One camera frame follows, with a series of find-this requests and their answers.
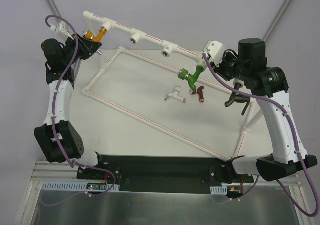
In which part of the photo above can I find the yellow faucet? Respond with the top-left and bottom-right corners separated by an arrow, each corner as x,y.
83,26 -> 108,43

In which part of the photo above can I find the white pipe frame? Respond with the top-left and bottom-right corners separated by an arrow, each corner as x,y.
81,10 -> 263,161

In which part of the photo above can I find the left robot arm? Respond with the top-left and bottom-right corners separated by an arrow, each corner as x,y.
34,36 -> 106,180

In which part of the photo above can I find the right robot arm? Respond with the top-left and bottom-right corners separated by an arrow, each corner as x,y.
209,38 -> 318,183

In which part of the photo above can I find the dark red faucet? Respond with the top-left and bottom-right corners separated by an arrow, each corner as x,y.
189,86 -> 205,103

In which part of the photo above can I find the green faucet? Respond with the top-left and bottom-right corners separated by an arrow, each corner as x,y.
177,66 -> 205,91

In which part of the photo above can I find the white faucet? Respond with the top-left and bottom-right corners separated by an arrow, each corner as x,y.
164,86 -> 187,103

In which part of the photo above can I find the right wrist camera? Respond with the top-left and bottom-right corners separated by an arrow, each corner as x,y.
203,40 -> 226,68

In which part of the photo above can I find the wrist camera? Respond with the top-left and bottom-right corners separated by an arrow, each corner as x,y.
50,21 -> 73,41
203,40 -> 226,68

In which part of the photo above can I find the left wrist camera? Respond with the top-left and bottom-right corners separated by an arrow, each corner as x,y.
50,21 -> 73,41

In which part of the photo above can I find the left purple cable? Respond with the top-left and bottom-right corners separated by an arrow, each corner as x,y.
44,15 -> 117,198

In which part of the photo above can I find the purple cable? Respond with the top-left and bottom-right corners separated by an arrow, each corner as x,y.
202,53 -> 316,217
44,15 -> 117,198

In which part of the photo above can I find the right cable duct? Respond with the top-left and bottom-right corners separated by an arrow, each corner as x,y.
210,185 -> 244,196

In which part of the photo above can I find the cable duct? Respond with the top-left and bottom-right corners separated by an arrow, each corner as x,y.
42,181 -> 120,193
210,185 -> 244,196

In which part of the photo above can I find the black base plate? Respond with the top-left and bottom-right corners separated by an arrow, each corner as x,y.
76,155 -> 254,194

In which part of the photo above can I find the left cable duct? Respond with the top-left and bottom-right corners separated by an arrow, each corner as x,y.
42,181 -> 120,193

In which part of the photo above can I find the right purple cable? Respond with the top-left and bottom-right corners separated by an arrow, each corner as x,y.
202,53 -> 316,217

